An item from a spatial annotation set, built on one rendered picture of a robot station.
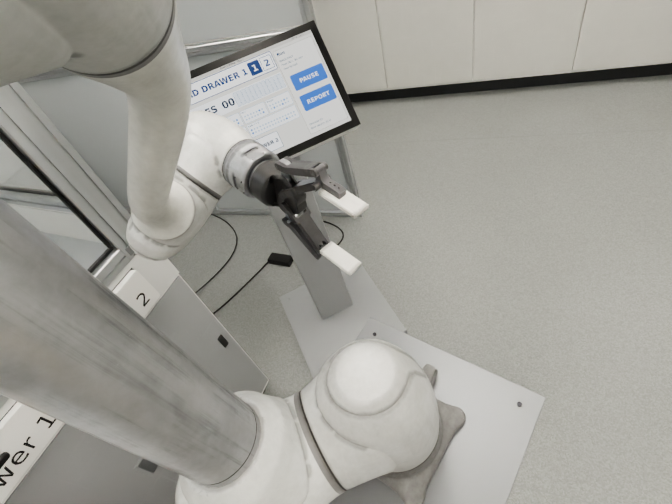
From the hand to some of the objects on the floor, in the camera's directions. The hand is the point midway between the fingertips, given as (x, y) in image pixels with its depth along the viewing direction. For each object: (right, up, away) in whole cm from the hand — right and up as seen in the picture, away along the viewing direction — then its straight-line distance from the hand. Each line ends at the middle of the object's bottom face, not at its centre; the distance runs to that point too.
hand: (353, 239), depth 59 cm
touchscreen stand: (-1, -32, +126) cm, 130 cm away
